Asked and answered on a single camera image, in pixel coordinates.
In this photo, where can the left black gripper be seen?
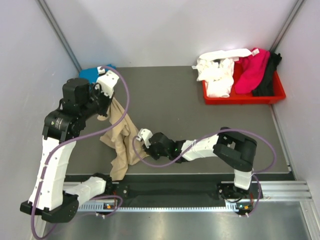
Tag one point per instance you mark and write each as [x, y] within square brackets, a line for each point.
[96, 89]

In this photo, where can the folded blue t shirt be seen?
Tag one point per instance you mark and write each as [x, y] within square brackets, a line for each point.
[92, 74]

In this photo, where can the black t shirt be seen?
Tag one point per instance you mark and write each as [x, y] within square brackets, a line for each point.
[266, 87]

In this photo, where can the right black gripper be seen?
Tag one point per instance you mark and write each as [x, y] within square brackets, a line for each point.
[149, 151]

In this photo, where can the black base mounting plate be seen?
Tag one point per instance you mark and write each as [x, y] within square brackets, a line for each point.
[174, 190]

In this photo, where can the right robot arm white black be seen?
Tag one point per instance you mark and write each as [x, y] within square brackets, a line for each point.
[234, 148]

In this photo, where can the red plastic bin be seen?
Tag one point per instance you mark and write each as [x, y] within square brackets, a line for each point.
[247, 99]

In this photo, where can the pink t shirt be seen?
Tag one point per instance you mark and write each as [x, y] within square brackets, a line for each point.
[253, 70]

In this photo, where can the aluminium frame rail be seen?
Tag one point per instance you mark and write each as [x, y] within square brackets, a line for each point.
[285, 190]

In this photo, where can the white t shirt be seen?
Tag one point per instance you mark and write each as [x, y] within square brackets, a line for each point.
[216, 70]

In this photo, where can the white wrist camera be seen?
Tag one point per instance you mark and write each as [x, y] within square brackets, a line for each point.
[144, 135]
[107, 82]

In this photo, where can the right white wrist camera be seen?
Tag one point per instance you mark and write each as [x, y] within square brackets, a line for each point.
[144, 135]

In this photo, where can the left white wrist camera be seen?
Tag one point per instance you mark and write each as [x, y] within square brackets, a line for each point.
[107, 82]

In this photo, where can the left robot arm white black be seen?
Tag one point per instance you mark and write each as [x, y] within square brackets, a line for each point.
[81, 100]

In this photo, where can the beige t shirt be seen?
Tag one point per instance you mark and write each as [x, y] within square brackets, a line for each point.
[120, 138]

